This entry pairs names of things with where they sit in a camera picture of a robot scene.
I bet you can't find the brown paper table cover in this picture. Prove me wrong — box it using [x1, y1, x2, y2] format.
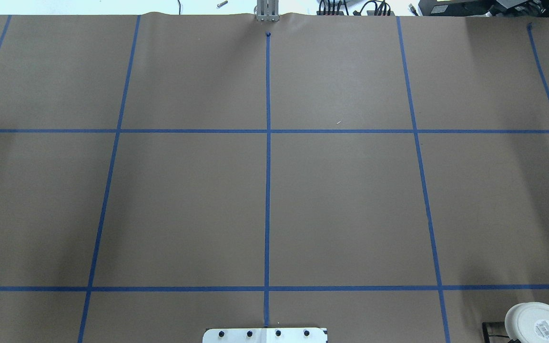
[0, 13, 549, 343]

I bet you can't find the aluminium frame post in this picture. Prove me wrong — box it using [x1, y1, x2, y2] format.
[254, 0, 280, 22]

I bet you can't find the black wire cup rack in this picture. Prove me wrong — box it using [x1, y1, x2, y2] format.
[481, 322, 515, 343]

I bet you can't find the white camera mast base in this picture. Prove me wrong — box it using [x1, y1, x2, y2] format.
[202, 327, 328, 343]

